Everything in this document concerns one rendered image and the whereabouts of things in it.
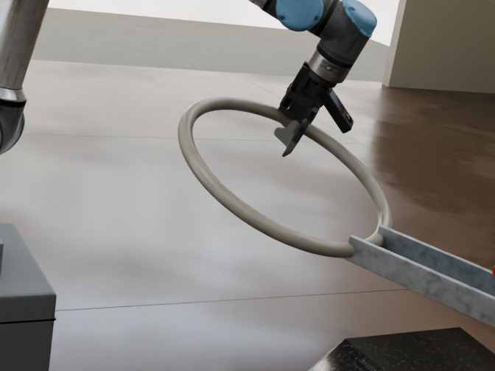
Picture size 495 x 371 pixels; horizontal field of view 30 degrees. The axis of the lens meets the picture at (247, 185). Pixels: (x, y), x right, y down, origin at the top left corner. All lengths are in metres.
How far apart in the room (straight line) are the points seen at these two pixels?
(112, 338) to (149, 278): 0.61
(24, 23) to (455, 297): 1.06
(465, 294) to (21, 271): 0.94
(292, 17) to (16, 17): 0.60
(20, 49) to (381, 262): 0.90
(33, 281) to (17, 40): 0.52
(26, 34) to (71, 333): 1.79
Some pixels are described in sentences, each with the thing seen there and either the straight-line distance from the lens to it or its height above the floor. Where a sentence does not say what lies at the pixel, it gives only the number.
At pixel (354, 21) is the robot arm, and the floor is 1.47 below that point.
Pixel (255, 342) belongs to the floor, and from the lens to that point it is 3.74.
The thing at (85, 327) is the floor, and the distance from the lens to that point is 3.68.
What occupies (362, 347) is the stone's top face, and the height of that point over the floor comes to 0.80.
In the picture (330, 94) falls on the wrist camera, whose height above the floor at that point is 1.30.
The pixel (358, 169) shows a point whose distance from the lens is 2.05.
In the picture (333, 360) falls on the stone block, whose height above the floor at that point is 0.77.
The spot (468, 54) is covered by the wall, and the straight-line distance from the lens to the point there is 10.34.
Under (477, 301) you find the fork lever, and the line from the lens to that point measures 1.67.
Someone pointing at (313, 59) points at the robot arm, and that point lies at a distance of 2.02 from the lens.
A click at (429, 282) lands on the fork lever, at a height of 1.08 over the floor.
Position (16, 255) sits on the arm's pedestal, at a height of 0.85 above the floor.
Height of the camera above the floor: 1.69
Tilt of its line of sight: 17 degrees down
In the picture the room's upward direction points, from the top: 9 degrees clockwise
